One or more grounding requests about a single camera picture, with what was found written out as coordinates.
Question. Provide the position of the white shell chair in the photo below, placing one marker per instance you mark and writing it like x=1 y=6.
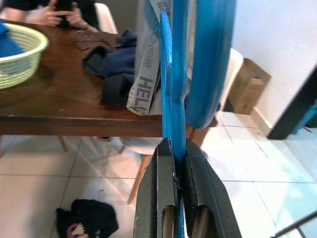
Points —
x=106 y=17

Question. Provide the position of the blue tape-wrapped plastic hanger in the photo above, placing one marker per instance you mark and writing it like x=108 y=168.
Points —
x=178 y=74

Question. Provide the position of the dark brown wooden table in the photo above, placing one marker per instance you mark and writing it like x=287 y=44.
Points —
x=62 y=104

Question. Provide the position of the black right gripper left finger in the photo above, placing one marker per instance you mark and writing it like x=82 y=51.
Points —
x=151 y=193

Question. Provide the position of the brown cardboard box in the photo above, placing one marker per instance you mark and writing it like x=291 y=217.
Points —
x=250 y=86

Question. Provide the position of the grey shorts with lettered waistband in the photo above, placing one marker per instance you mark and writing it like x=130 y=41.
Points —
x=143 y=86

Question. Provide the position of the white chair with wooden legs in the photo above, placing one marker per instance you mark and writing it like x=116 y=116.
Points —
x=232 y=74

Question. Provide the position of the bright blue garment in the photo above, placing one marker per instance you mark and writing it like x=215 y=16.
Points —
x=10 y=42

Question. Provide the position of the black garment with print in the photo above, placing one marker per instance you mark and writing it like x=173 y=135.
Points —
x=91 y=215

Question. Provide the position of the light green woven basket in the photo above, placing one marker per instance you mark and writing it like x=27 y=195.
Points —
x=19 y=64

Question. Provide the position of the black door frame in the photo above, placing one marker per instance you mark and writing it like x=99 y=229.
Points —
x=292 y=111

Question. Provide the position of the person in black shirt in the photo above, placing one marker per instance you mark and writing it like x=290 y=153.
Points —
x=49 y=15

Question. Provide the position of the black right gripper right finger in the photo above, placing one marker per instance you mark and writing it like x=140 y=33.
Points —
x=210 y=196

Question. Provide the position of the black crumpled garment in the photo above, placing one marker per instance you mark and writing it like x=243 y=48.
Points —
x=119 y=64

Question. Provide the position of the black phone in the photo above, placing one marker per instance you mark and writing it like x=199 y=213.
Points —
x=63 y=10

